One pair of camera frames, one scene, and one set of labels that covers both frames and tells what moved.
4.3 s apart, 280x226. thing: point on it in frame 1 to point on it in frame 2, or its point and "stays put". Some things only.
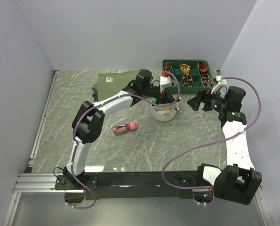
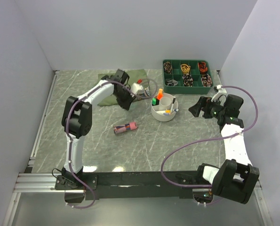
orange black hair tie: [202, 67] stays put
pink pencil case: [122, 128] stays put
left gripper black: [164, 96] to [126, 104]
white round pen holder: [164, 114] stays put
